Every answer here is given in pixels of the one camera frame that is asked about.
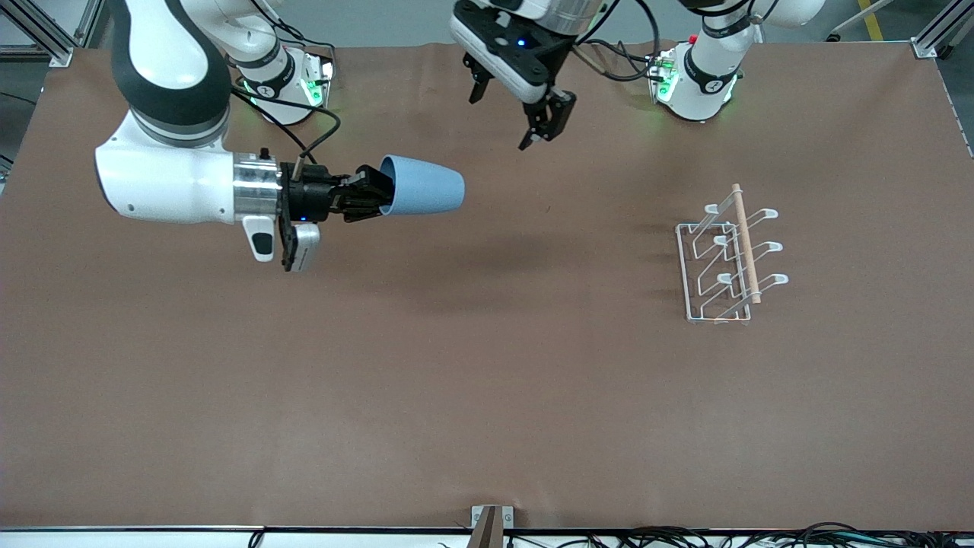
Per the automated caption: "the blue plastic cup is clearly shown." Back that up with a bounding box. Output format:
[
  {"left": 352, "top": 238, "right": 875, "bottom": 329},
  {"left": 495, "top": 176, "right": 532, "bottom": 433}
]
[{"left": 379, "top": 155, "right": 466, "bottom": 216}]

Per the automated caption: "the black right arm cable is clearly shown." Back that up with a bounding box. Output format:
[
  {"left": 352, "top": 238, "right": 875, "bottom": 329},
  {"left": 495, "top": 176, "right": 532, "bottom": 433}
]
[{"left": 228, "top": 15, "right": 341, "bottom": 180}]

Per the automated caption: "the black base cable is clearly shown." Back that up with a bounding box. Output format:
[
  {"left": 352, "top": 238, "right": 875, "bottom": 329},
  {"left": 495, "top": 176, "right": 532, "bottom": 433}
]
[{"left": 601, "top": 42, "right": 657, "bottom": 78}]

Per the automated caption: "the white wire cup holder rack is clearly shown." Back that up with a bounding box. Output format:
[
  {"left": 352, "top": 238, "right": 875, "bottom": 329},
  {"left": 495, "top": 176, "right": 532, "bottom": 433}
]
[{"left": 676, "top": 183, "right": 789, "bottom": 326}]

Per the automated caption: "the aluminium frame profile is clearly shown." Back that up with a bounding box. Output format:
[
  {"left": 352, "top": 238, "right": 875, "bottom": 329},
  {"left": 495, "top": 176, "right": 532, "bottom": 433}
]
[
  {"left": 912, "top": 0, "right": 974, "bottom": 59},
  {"left": 0, "top": 0, "right": 103, "bottom": 67}
]

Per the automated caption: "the metal table edge bracket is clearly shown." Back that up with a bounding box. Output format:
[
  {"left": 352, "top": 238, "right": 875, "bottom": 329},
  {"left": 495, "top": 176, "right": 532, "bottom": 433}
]
[{"left": 468, "top": 505, "right": 514, "bottom": 548}]

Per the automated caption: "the black cable tangle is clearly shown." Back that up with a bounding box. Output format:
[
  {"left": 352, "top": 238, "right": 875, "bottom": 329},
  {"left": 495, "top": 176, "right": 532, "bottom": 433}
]
[{"left": 502, "top": 521, "right": 974, "bottom": 548}]

